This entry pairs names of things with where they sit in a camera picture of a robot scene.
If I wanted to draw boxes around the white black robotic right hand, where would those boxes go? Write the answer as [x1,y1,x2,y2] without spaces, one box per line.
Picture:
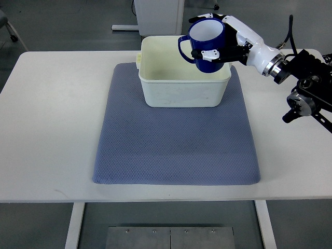
[189,13,285,77]

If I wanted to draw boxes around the blue mug white inside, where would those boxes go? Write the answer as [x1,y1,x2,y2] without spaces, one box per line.
[177,18,226,73]

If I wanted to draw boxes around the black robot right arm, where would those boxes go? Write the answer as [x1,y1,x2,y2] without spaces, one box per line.
[271,15,331,132]

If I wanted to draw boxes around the white plastic box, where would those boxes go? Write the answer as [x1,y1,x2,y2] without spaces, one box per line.
[136,36,231,107]

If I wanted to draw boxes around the dark object at right edge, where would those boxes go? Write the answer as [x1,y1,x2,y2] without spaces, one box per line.
[322,53,332,66]

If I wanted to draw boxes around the white cabinet with base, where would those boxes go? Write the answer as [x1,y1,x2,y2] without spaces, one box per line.
[112,0,185,37]

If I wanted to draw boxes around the blue-grey quilted mat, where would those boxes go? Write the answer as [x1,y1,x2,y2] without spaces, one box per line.
[92,63,260,186]

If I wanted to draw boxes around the right white table leg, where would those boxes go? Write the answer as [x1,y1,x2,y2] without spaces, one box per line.
[254,200,277,249]

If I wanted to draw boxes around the white table leg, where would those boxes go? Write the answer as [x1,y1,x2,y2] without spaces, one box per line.
[254,200,277,249]
[64,202,85,249]

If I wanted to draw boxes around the grey office chair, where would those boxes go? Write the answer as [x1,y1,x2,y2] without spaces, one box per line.
[0,10,29,52]

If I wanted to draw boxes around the metal floor plate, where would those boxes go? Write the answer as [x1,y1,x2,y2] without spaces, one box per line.
[106,227,236,248]

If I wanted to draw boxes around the left white table leg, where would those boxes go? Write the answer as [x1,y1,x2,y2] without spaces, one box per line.
[64,202,85,249]

